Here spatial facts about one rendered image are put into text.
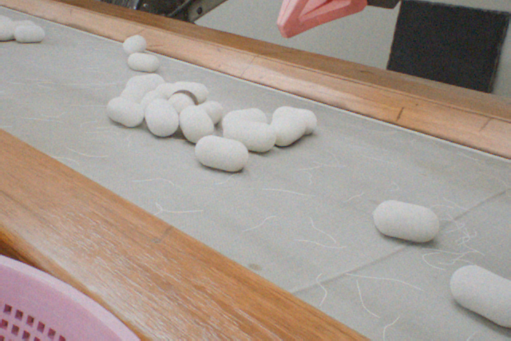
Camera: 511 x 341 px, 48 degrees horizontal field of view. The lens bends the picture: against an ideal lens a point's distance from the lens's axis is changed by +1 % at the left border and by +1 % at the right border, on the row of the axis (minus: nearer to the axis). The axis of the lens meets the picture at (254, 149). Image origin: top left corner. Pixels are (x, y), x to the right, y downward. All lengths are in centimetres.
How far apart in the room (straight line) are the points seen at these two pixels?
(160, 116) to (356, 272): 19
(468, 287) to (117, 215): 14
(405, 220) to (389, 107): 24
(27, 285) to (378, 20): 253
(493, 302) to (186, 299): 12
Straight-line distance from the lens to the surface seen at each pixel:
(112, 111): 42
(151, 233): 22
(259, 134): 38
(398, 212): 29
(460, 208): 36
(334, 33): 277
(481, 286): 25
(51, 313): 18
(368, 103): 53
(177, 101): 43
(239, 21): 309
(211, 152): 34
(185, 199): 31
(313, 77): 57
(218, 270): 20
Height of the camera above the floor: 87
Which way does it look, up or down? 19 degrees down
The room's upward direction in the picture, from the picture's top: 7 degrees clockwise
